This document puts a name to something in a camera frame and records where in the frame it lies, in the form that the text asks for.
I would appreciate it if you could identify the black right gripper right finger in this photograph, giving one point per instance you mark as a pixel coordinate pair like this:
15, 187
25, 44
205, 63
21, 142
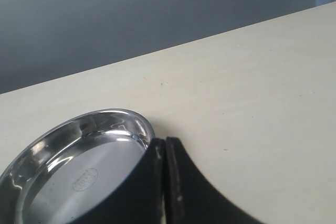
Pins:
190, 197

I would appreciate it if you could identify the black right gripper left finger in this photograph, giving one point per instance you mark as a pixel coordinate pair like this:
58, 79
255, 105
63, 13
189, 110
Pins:
138, 199

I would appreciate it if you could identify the round stainless steel tray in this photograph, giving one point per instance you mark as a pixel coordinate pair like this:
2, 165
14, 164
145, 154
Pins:
73, 167

